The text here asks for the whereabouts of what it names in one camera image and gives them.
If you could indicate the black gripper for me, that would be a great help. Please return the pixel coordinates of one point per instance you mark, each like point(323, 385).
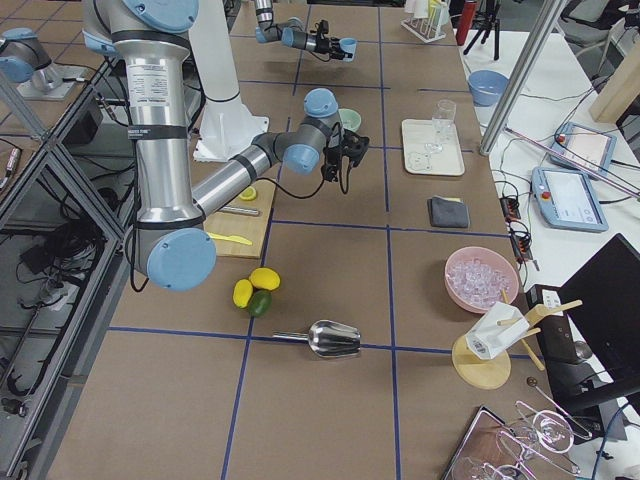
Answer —
point(332, 156)
point(325, 43)

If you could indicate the light blue plastic cup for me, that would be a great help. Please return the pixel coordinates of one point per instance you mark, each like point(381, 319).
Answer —
point(348, 45)

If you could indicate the mint green bowl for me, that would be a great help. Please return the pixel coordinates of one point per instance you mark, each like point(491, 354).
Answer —
point(350, 119)

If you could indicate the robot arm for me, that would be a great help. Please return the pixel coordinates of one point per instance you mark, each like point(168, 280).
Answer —
point(292, 34)
point(168, 242)

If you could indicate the blue bowl with fork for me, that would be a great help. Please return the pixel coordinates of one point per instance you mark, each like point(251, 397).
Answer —
point(487, 87)

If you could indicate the pink bowl of ice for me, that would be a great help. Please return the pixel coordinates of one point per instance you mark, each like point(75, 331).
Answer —
point(476, 278)

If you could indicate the steel ice scoop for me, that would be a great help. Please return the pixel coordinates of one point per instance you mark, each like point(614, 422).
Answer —
point(328, 339)

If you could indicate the white bear serving tray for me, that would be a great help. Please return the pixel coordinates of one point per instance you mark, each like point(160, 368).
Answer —
point(415, 134)

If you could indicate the clear wine glass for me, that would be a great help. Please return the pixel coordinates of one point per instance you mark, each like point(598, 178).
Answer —
point(442, 121)

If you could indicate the lemon half slice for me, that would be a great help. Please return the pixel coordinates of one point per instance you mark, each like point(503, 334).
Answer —
point(248, 194)

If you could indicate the grey folded cloth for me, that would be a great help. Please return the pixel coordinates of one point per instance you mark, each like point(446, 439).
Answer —
point(446, 213)

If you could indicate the wooden cutting board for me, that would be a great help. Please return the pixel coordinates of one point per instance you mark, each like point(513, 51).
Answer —
point(252, 228)

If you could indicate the red bottle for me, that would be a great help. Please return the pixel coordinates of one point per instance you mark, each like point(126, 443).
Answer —
point(465, 21)

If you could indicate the black tripod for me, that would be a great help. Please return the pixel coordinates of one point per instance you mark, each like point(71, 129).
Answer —
point(488, 23)

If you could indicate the yellow lemon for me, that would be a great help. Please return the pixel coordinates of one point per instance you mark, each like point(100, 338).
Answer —
point(265, 278)
point(242, 293)

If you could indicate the green lime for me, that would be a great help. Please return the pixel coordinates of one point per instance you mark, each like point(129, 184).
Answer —
point(259, 303)

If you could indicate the blue teach pendant tablet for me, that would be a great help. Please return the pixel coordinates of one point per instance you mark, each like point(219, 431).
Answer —
point(584, 145)

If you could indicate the wooden stand with bag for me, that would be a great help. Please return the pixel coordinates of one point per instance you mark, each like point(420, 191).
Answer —
point(480, 357)

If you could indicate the black monitor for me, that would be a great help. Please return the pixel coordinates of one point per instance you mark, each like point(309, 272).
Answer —
point(608, 320)

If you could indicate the white wire cup rack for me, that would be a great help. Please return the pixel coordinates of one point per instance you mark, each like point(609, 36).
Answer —
point(426, 19)

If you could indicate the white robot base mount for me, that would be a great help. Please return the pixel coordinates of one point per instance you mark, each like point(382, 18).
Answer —
point(227, 126)

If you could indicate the steel handled knife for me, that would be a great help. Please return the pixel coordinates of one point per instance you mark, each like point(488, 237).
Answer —
point(251, 212)

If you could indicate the aluminium frame post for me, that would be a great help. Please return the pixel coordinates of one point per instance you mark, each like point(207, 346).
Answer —
point(533, 46)

